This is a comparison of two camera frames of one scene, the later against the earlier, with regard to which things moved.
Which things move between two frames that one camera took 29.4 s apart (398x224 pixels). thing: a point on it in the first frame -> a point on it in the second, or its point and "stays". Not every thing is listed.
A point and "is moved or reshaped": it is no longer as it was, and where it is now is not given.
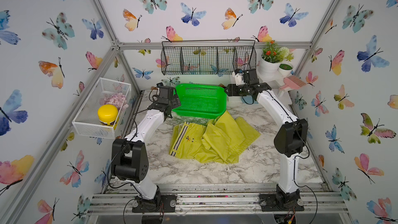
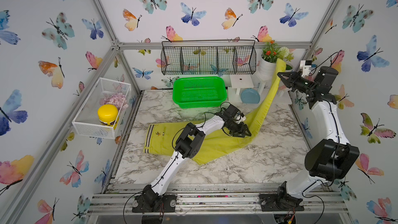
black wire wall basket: (207, 57) stays
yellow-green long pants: (217, 141) is moved or reshaped
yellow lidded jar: (107, 114) stays
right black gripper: (231, 89) -> (296, 78)
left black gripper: (175, 100) -> (241, 133)
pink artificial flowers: (118, 99) stays
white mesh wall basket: (103, 113) stays
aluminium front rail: (317, 202) stays
